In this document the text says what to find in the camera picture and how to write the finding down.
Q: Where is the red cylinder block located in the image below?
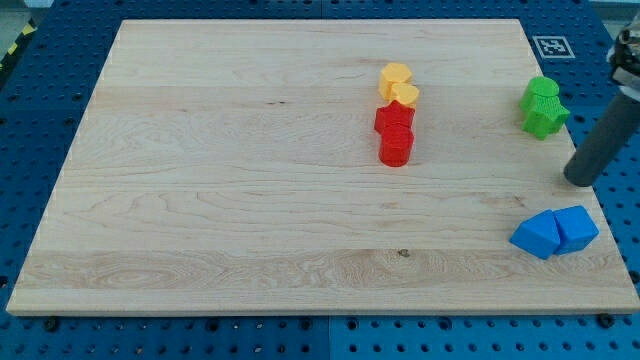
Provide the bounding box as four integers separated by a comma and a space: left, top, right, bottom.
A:
379, 125, 414, 167

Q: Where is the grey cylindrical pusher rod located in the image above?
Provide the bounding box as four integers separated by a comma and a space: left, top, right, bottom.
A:
563, 86, 639, 187

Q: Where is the blue triangle block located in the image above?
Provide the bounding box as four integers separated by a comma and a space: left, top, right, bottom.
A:
509, 210, 561, 260

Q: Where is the green star block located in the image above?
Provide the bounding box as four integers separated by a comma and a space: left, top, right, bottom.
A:
520, 95, 570, 140

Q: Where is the wooden board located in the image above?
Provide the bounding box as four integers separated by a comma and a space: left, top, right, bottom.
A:
7, 19, 639, 316

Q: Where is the green round block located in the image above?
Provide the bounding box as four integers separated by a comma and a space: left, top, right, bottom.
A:
520, 76, 560, 111

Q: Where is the red star block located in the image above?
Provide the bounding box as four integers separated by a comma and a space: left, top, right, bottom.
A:
374, 100, 415, 134

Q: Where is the blue cube block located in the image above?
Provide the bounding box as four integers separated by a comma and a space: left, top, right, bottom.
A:
553, 205, 599, 255

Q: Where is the yellow hexagon block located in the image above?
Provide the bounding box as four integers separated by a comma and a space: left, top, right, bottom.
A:
378, 62, 413, 100

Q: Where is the white fiducial marker tag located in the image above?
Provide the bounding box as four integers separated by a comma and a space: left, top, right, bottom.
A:
533, 35, 575, 59

